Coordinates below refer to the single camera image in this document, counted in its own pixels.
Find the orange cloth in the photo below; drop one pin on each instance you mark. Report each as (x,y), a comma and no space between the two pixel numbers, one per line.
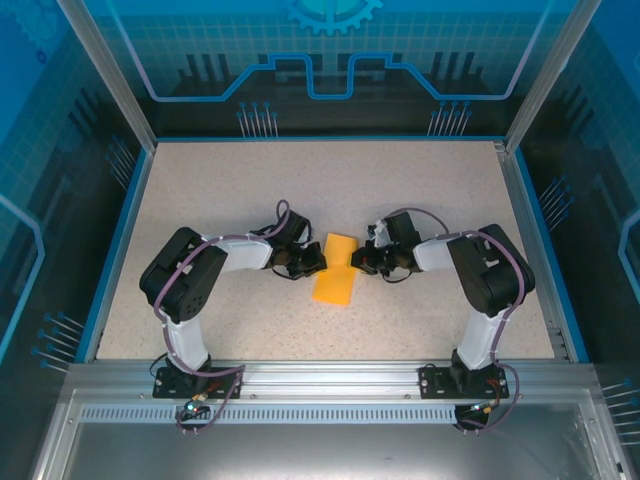
(332,287)

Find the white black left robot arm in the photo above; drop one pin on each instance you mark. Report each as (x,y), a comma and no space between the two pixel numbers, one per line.
(185,280)

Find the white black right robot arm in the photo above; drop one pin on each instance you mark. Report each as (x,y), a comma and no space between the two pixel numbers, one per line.
(492,280)

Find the sheet metal tray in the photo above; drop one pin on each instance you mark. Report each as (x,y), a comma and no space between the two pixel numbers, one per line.
(325,452)

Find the blue table edge strip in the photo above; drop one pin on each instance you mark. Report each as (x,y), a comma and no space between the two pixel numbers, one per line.
(117,250)
(550,250)

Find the printed blue back panel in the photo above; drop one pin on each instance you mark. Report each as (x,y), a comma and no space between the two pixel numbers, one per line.
(325,50)

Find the printed blue side panel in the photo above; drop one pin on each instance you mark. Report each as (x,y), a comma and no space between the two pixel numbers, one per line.
(40,200)
(600,225)

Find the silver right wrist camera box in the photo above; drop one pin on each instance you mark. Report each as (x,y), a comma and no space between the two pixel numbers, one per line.
(380,234)

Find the aluminium mounting rail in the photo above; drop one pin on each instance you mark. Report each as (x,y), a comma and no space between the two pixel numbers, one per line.
(325,377)

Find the aluminium side rail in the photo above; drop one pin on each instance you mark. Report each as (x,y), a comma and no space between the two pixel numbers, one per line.
(525,240)

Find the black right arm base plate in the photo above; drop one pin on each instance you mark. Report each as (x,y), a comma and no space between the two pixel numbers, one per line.
(435,382)

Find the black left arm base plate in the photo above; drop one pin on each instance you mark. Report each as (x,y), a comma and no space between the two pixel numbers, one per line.
(167,385)

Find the aluminium frame post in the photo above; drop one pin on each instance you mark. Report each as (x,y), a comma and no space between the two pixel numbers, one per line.
(547,75)
(110,75)

